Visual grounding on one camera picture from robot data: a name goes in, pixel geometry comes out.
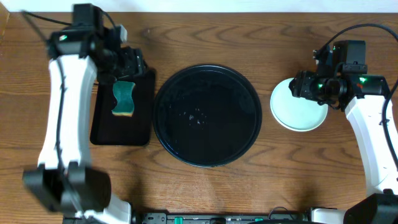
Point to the rectangular black tray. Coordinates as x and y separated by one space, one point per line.
134 130

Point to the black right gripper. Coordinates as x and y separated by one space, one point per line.
301 85

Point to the pale green plate red streak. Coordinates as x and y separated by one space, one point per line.
296 114

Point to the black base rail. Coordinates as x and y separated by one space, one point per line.
217 218

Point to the round black tray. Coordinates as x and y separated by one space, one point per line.
207 115

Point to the green and yellow sponge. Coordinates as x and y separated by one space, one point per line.
122 92

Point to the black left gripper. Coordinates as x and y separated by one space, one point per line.
133 64

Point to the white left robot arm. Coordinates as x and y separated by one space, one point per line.
65 177

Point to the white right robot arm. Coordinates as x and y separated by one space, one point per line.
365 100

